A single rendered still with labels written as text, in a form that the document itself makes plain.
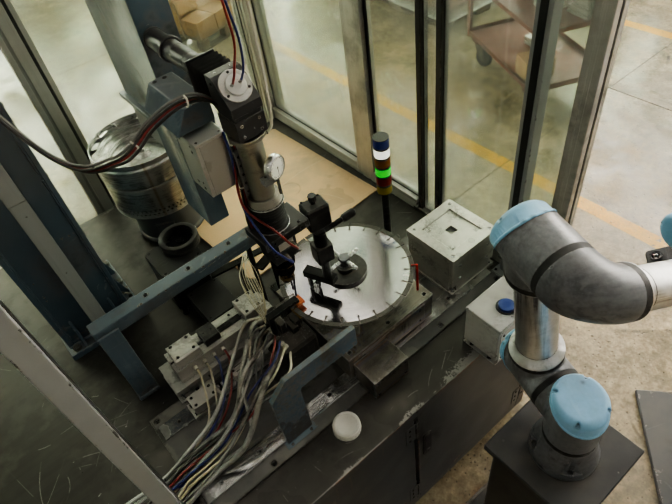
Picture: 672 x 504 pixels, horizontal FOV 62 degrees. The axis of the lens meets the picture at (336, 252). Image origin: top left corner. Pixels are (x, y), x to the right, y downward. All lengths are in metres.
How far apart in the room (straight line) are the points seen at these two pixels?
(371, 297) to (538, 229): 0.57
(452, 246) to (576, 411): 0.57
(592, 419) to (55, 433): 1.30
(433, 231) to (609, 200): 1.68
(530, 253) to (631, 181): 2.39
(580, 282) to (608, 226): 2.13
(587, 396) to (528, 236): 0.43
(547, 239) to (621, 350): 1.66
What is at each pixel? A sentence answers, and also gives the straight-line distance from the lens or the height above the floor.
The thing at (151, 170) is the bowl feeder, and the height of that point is 1.07.
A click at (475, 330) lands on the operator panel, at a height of 0.83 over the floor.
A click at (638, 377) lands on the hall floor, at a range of 2.51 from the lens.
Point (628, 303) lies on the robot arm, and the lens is 0.93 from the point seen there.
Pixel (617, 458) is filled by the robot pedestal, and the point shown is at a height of 0.75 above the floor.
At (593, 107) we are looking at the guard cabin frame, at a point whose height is 1.35.
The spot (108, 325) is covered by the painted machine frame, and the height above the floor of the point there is 1.04.
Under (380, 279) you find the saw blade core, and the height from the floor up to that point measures 0.95.
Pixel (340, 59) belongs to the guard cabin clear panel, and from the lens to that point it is 1.89.
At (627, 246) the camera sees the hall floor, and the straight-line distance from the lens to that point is 2.95.
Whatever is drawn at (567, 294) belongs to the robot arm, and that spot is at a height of 1.35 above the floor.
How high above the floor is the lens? 2.04
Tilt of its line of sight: 46 degrees down
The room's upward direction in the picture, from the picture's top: 10 degrees counter-clockwise
